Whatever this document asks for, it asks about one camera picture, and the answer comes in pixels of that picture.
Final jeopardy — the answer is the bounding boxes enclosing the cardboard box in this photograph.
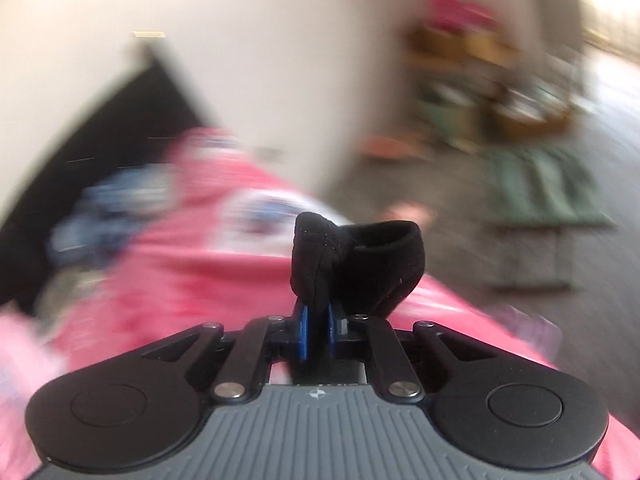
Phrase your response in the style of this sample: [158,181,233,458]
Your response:
[405,25,516,68]

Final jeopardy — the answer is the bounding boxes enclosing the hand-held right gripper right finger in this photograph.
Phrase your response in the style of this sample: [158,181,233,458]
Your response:
[327,302,501,405]

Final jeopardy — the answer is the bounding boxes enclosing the pink floral blanket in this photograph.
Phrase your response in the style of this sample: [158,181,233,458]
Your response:
[0,127,631,480]

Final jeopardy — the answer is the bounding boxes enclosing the green floor mat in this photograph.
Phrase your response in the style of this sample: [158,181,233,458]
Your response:
[482,147,613,228]

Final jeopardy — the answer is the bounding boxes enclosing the black headboard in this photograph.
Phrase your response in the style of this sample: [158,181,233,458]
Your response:
[0,45,206,306]

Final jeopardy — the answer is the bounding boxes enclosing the pink plastic bag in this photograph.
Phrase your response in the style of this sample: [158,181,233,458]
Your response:
[429,0,501,31]

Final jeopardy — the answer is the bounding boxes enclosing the blue denim clothes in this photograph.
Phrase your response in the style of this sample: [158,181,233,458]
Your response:
[50,170,173,261]

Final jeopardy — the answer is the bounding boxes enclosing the orange thing on floor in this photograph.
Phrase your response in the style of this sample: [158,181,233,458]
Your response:
[364,135,432,159]

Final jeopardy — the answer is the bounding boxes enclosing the black garment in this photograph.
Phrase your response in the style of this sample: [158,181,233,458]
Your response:
[289,212,427,321]

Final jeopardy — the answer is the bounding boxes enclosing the brown box with clutter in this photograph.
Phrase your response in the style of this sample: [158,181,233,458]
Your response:
[492,82,573,138]

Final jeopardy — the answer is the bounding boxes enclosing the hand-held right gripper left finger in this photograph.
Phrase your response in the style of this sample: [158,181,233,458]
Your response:
[141,302,311,405]

